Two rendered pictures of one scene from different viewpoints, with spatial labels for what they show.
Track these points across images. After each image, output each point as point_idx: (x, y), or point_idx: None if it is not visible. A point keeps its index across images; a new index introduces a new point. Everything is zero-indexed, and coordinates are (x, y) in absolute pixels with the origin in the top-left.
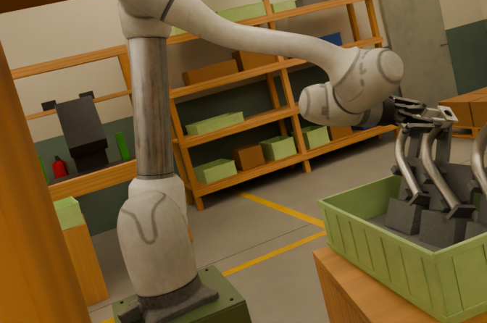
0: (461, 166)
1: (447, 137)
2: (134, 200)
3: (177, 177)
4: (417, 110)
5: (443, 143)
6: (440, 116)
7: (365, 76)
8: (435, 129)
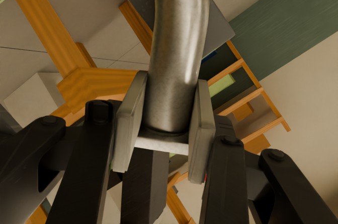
0: None
1: (145, 14)
2: None
3: None
4: (203, 198)
5: None
6: (165, 125)
7: None
8: (154, 51)
